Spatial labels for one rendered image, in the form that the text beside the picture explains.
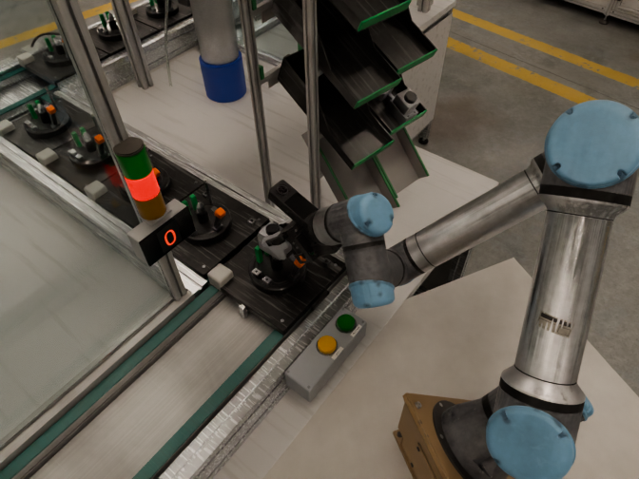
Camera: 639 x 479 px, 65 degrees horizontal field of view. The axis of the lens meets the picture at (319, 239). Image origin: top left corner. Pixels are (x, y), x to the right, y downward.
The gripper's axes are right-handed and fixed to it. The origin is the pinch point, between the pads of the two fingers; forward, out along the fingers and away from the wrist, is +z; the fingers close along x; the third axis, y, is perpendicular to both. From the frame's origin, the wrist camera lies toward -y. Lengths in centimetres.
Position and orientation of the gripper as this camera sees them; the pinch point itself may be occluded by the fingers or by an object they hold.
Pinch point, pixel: (271, 233)
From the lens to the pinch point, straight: 111.6
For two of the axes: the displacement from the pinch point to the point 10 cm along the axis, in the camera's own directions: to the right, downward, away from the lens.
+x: 6.1, -6.0, 5.1
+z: -5.5, 1.4, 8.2
